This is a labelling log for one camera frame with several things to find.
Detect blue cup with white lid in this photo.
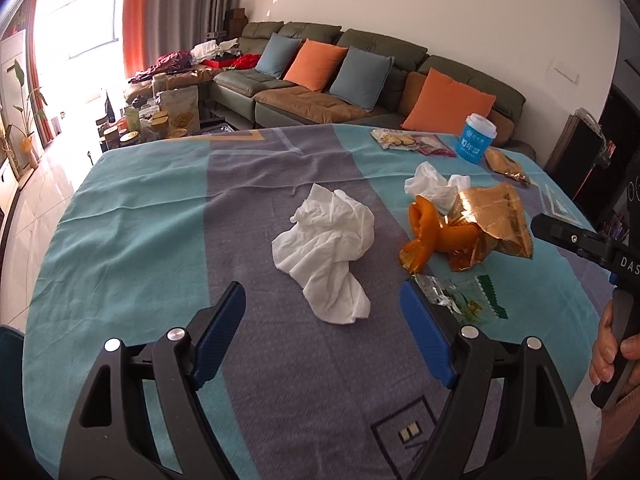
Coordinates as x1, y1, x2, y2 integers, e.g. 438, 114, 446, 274
454, 114, 499, 164

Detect clear biscuit packet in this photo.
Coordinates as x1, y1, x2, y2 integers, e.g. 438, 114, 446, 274
370, 128, 419, 152

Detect tall leafy plant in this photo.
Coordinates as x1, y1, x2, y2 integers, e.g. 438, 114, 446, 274
0, 59, 49, 172

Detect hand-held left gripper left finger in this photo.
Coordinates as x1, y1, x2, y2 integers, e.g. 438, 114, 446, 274
57, 281, 247, 480

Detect orange peel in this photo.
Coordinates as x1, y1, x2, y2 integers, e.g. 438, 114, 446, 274
398, 195, 482, 274

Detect grey curtain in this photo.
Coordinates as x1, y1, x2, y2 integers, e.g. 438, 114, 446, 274
145, 0, 247, 62

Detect person's right forearm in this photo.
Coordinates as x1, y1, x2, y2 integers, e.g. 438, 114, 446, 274
589, 395, 640, 480

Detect glass coffee table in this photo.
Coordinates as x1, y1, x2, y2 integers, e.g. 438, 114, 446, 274
91, 85, 237, 155

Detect small white tissue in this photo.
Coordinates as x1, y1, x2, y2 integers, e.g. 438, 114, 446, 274
403, 162, 472, 217

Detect person's right hand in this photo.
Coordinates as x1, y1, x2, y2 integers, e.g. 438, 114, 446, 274
589, 304, 640, 388

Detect window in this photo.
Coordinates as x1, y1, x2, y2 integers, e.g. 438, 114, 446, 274
37, 0, 126, 102

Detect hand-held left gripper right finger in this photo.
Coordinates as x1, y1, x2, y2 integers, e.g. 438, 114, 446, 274
399, 280, 586, 480

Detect striped curtain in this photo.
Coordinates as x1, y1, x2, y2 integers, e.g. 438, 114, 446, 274
22, 0, 52, 147

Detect green sofa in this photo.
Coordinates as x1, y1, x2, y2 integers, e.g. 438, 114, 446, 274
125, 20, 527, 149

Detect red snack packet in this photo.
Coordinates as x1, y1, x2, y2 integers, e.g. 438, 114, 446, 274
415, 134, 457, 158

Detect white standing air conditioner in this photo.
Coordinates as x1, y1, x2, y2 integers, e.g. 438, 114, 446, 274
0, 30, 27, 171

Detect orange cushion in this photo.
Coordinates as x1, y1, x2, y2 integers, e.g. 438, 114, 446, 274
400, 68, 497, 131
283, 39, 350, 94

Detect white wall plate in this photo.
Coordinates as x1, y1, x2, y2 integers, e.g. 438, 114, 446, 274
549, 59, 582, 86

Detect clear plastic wrapper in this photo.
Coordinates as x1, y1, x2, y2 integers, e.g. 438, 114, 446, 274
410, 274, 509, 326

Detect pile of clothes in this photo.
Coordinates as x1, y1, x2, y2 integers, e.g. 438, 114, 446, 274
129, 37, 262, 84

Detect brown cardboard boxes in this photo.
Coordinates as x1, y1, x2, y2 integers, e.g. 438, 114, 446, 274
222, 7, 249, 37

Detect orange curtain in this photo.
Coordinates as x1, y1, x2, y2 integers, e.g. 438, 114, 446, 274
122, 0, 152, 77

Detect gold foil packet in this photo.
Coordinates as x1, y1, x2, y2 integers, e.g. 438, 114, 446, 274
483, 147, 532, 187
439, 182, 534, 274

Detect large white tissue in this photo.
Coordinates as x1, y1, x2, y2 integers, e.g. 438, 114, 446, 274
271, 183, 377, 325

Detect blue cushion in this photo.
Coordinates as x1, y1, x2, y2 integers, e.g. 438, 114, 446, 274
255, 32, 304, 79
328, 45, 395, 113

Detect paper snack bag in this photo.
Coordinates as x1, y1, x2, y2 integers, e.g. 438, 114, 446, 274
159, 85, 201, 137

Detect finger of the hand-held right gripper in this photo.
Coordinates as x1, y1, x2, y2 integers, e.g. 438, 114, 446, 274
531, 212, 617, 267

